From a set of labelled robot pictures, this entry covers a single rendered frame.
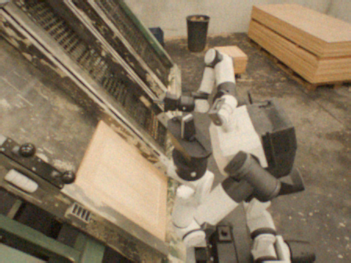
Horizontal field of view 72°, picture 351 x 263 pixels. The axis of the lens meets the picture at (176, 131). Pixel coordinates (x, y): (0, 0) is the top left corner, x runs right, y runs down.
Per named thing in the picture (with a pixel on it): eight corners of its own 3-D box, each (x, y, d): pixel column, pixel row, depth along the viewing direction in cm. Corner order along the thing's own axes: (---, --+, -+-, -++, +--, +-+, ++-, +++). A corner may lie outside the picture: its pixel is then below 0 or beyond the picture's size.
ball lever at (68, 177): (55, 184, 71) (72, 188, 62) (43, 177, 70) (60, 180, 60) (63, 173, 73) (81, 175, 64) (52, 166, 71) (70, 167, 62)
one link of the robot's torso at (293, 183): (296, 175, 121) (292, 152, 111) (307, 196, 111) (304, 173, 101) (241, 189, 128) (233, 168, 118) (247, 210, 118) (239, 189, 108)
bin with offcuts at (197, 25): (211, 52, 520) (213, 19, 479) (187, 53, 512) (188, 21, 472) (204, 44, 559) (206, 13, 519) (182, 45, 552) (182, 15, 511)
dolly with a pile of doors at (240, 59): (244, 78, 420) (248, 56, 395) (215, 81, 413) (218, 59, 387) (231, 64, 467) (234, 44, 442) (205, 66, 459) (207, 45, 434)
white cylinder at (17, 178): (1, 180, 63) (29, 195, 67) (8, 175, 62) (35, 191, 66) (8, 171, 65) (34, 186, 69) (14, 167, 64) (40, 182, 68)
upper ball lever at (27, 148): (17, 161, 65) (31, 161, 56) (4, 153, 63) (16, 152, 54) (27, 149, 67) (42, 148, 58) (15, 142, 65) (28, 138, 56)
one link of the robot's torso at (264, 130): (280, 138, 120) (268, 78, 99) (309, 195, 93) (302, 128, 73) (222, 155, 127) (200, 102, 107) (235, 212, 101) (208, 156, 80)
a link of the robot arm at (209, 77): (196, 84, 132) (206, 49, 129) (210, 89, 137) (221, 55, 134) (206, 86, 123) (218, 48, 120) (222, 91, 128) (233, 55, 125)
